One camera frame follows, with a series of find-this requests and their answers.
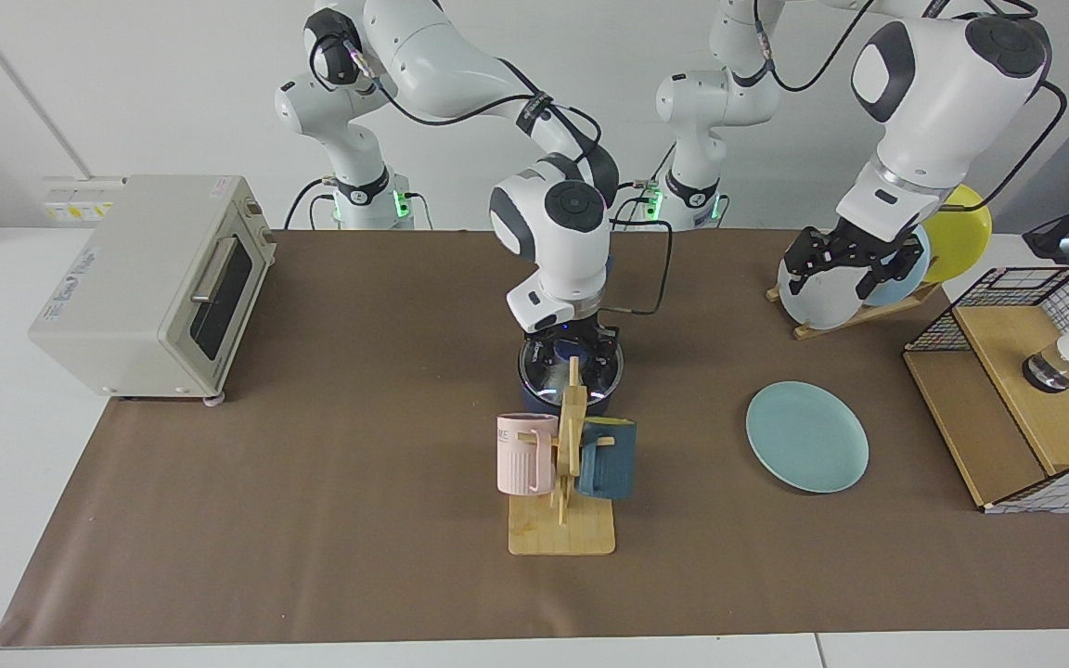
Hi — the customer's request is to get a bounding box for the glass lid with blue knob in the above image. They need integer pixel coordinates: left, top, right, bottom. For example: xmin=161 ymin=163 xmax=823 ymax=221
xmin=518 ymin=334 xmax=625 ymax=416

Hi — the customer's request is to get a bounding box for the light blue plate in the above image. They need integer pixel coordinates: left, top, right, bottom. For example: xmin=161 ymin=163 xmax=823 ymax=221
xmin=864 ymin=227 xmax=933 ymax=307

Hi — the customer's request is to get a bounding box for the grey plate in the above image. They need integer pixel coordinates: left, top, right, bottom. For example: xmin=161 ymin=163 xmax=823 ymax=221
xmin=777 ymin=252 xmax=871 ymax=330

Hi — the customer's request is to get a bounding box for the wooden plate rack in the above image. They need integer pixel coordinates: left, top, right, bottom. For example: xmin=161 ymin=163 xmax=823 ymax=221
xmin=766 ymin=281 xmax=942 ymax=340

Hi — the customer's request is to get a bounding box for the yellow plate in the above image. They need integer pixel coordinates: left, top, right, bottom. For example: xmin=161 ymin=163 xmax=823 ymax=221
xmin=922 ymin=184 xmax=993 ymax=284

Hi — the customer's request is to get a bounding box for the teal plate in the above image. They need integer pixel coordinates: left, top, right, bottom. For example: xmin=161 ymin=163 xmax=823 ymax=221
xmin=745 ymin=380 xmax=870 ymax=495

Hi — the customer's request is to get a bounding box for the dark blue cup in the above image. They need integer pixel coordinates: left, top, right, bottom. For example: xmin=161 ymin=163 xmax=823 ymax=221
xmin=577 ymin=417 xmax=638 ymax=501

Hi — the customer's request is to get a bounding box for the pink ribbed cup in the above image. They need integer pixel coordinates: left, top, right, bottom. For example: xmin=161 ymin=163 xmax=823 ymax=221
xmin=496 ymin=413 xmax=560 ymax=495

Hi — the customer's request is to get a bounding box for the wooden cup stand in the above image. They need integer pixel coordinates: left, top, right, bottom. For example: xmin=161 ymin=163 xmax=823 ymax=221
xmin=508 ymin=356 xmax=617 ymax=557

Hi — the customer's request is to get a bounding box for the brown table cloth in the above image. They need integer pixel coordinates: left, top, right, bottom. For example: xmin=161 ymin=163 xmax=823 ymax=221
xmin=0 ymin=229 xmax=1069 ymax=648

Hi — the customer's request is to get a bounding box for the pale toaster oven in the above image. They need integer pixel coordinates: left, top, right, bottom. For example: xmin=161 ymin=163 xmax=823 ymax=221
xmin=29 ymin=174 xmax=276 ymax=407

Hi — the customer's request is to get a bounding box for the black pot with blue handle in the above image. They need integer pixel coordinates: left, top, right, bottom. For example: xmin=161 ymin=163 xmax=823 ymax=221
xmin=520 ymin=371 xmax=625 ymax=418

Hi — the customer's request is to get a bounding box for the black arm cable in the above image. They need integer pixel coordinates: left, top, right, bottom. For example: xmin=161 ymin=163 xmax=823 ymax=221
xmin=310 ymin=37 xmax=675 ymax=316
xmin=753 ymin=0 xmax=1069 ymax=210

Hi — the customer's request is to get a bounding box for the wire basket with wooden floor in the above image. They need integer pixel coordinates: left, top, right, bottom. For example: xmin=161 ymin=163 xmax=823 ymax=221
xmin=902 ymin=265 xmax=1069 ymax=514

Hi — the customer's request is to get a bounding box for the black base cable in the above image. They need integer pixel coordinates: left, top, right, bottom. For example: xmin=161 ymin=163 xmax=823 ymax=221
xmin=611 ymin=144 xmax=676 ymax=231
xmin=284 ymin=176 xmax=341 ymax=231

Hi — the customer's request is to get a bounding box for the white wall socket strip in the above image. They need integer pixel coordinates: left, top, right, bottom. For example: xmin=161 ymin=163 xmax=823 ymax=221
xmin=41 ymin=176 xmax=127 ymax=225

